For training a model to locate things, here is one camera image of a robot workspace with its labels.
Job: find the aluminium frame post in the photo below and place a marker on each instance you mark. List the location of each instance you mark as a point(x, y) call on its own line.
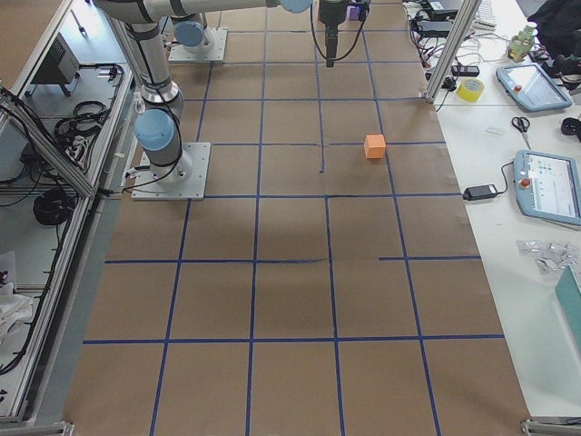
point(462, 23)

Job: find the black control box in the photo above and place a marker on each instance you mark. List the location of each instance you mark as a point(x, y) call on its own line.
point(60, 66)

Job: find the teach pendant tablet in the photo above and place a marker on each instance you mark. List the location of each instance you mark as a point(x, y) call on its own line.
point(547, 187)
point(532, 89)

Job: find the near teach pendant tablet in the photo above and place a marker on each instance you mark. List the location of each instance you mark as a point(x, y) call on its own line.
point(547, 187)

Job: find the black scissors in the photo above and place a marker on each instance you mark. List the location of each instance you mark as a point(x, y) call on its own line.
point(522, 124)

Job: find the brown paper table mat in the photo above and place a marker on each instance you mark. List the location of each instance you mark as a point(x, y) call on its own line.
point(312, 291)

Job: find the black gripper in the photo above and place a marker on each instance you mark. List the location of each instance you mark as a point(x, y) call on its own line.
point(329, 13)

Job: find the bag of small parts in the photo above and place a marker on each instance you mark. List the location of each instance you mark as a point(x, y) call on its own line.
point(551, 257)

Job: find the purple foam cube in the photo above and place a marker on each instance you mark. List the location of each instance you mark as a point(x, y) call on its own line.
point(352, 14)

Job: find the orange foam cube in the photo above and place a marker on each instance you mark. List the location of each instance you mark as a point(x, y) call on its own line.
point(374, 146)

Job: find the far teach pendant tablet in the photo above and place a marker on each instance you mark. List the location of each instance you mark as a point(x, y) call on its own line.
point(532, 89)

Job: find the yellow tape roll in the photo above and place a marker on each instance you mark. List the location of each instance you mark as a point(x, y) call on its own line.
point(470, 89)

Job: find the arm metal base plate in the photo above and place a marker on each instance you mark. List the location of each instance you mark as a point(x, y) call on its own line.
point(211, 48)
point(187, 180)

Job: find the teal box corner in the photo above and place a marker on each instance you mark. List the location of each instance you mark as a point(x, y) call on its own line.
point(568, 295)

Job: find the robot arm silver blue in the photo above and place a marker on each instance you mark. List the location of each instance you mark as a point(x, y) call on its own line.
point(140, 21)
point(190, 29)

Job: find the black power adapter brick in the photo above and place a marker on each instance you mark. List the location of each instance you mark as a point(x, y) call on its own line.
point(480, 192)

